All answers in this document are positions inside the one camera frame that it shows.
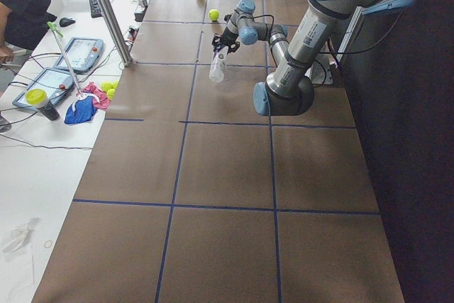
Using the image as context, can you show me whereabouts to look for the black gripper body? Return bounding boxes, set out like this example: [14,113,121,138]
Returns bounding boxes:
[217,30,237,48]

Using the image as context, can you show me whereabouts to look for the yellow Wilson tennis ball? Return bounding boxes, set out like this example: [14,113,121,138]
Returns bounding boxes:
[209,9,220,22]

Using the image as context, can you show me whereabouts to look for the clear plastic tennis ball can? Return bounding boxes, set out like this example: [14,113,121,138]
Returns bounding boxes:
[209,46,228,83]

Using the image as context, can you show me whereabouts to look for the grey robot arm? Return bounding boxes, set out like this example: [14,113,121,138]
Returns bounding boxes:
[209,0,415,116]

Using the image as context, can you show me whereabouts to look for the tennis balls beside cloth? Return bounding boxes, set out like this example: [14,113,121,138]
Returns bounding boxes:
[101,81,118,100]

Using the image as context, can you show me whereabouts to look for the small metal cylinder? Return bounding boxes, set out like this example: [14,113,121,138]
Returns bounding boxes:
[138,0,148,8]

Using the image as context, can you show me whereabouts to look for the black computer keyboard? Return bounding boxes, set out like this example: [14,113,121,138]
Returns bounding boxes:
[89,0,102,18]

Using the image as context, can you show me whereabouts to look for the pink cloth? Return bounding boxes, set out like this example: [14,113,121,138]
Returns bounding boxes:
[83,82,111,110]

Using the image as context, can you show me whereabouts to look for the blue cloth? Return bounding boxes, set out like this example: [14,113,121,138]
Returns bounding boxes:
[65,97,97,125]

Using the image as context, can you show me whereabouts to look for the black computer mouse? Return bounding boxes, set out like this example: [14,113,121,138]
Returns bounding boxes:
[59,17,76,28]

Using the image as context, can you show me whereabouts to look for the lower teach pendant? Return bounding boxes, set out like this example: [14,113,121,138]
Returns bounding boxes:
[12,67,74,110]

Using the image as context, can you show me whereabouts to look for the cup with yellow lid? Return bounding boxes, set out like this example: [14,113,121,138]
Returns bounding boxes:
[25,89,60,121]

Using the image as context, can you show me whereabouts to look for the person in black shirt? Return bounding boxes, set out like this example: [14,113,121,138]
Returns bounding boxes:
[1,0,56,63]

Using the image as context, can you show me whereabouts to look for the crumpled white plastic wrap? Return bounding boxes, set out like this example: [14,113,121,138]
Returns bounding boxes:
[1,218,40,254]

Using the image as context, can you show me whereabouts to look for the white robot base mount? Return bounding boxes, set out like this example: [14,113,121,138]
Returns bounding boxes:
[306,54,334,86]

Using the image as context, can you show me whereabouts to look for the aluminium frame post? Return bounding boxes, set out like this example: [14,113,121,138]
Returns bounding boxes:
[97,0,133,67]

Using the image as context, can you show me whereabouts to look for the green handled grabber stick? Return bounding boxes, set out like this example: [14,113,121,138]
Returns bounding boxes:
[47,21,87,100]

